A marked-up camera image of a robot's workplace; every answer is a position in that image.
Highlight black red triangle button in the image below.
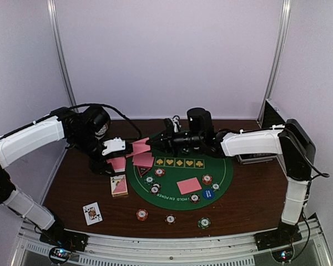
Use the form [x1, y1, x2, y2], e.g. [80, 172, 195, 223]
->
[137, 166, 152, 177]

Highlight floral patterned plate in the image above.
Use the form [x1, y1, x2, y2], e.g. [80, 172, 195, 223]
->
[95, 122, 110, 139]

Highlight face down card bottom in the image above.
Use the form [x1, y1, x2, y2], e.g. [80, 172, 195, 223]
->
[176, 177, 202, 195]

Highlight black chips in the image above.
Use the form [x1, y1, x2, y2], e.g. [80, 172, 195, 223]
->
[150, 183, 161, 195]

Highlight red five chip stack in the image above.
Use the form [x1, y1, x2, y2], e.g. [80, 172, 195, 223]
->
[136, 209, 148, 221]

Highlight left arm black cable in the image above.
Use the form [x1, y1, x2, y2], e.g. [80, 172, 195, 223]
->
[72, 103, 144, 142]

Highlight black hundred chip stack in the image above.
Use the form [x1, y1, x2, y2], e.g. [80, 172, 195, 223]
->
[165, 214, 176, 224]

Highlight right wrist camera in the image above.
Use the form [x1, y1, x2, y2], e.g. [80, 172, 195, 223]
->
[163, 107, 213, 136]

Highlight aluminium front rail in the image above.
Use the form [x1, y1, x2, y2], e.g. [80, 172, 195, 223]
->
[13, 213, 333, 266]

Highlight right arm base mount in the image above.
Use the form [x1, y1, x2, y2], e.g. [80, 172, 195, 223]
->
[254, 229, 302, 251]

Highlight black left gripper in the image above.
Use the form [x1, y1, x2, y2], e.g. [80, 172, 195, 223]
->
[70, 129, 115, 177]

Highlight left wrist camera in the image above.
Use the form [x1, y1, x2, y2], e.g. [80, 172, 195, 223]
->
[102, 137, 126, 156]

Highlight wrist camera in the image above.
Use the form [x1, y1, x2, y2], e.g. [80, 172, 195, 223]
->
[163, 107, 213, 136]
[102, 137, 126, 156]

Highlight red backed card deck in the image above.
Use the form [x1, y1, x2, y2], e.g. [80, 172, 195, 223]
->
[107, 157, 126, 172]

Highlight green chip stack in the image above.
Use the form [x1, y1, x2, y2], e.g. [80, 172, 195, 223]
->
[198, 217, 211, 229]

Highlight gold playing card box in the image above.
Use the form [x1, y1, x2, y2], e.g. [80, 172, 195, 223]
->
[110, 175, 128, 197]

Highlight green round poker mat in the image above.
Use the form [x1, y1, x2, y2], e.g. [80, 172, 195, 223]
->
[125, 149, 234, 211]

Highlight blue small blind button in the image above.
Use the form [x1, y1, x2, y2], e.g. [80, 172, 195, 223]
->
[202, 189, 215, 200]

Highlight black chip bottom mat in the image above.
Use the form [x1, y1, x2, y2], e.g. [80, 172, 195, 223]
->
[189, 194, 200, 203]

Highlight right aluminium frame post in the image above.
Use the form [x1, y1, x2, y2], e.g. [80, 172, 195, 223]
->
[257, 0, 292, 126]

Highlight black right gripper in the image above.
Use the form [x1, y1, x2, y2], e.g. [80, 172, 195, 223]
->
[146, 124, 204, 157]

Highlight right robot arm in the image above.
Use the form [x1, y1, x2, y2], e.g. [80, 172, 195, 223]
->
[147, 119, 316, 245]

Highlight aluminium poker chip case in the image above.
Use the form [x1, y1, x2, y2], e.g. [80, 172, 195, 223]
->
[237, 98, 285, 166]

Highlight face down card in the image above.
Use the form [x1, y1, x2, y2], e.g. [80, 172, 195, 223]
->
[126, 137, 150, 158]
[133, 153, 154, 167]
[176, 177, 202, 195]

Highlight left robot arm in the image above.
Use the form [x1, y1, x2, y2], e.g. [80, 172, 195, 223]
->
[0, 104, 110, 246]

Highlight left aluminium frame post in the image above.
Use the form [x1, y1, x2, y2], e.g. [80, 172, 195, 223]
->
[47, 0, 77, 107]

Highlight jack of clubs card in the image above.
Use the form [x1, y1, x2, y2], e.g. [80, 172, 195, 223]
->
[83, 202, 103, 226]

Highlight aluminium frame post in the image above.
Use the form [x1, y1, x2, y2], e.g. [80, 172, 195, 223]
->
[257, 0, 292, 126]
[47, 0, 77, 107]

